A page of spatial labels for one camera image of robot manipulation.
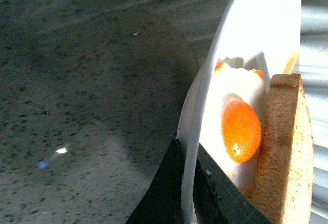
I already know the white round plate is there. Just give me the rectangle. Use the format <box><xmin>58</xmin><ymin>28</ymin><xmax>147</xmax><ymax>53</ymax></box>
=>
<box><xmin>177</xmin><ymin>0</ymin><xmax>301</xmax><ymax>223</ymax></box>

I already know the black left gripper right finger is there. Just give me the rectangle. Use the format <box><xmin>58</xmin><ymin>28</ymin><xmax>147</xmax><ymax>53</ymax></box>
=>
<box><xmin>193</xmin><ymin>145</ymin><xmax>271</xmax><ymax>223</ymax></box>

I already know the grey pleated curtain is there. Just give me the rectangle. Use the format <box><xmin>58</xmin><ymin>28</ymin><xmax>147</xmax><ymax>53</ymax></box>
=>
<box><xmin>299</xmin><ymin>0</ymin><xmax>327</xmax><ymax>223</ymax></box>

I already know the bread slice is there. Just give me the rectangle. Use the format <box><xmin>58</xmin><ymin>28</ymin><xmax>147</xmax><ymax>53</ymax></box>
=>
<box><xmin>251</xmin><ymin>74</ymin><xmax>314</xmax><ymax>223</ymax></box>

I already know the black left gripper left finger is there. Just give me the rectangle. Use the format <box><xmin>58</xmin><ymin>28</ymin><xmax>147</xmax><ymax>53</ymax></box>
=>
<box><xmin>126</xmin><ymin>139</ymin><xmax>185</xmax><ymax>224</ymax></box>

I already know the fried egg toy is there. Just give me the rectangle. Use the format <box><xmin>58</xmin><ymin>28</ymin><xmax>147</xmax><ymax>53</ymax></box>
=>
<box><xmin>200</xmin><ymin>62</ymin><xmax>266</xmax><ymax>195</ymax></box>

